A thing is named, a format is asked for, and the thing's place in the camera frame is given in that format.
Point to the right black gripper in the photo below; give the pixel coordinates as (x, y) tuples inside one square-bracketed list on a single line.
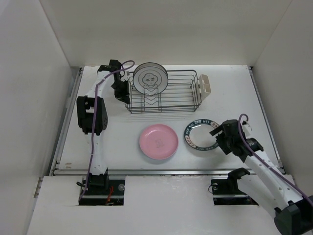
[(225, 148)]

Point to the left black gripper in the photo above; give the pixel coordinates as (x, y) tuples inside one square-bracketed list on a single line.
[(124, 96)]

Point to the patterned ceramic plate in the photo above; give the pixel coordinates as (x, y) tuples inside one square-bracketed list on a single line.
[(150, 78), (197, 135)]

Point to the grey wire dish rack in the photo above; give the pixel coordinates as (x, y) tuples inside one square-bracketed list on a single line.
[(182, 94)]

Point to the pink plastic plate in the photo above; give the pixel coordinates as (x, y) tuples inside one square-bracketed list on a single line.
[(158, 142)]

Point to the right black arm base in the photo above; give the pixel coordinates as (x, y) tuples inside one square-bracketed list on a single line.
[(225, 195)]

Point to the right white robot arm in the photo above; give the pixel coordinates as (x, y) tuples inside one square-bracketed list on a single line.
[(290, 208)]

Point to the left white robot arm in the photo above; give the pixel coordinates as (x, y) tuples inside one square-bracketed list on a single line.
[(93, 118)]

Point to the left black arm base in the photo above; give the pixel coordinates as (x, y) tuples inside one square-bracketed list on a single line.
[(112, 195)]

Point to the white plastic cutlery holder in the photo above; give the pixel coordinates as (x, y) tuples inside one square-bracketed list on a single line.
[(204, 86)]

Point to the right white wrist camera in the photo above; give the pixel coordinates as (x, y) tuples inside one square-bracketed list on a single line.
[(247, 129)]

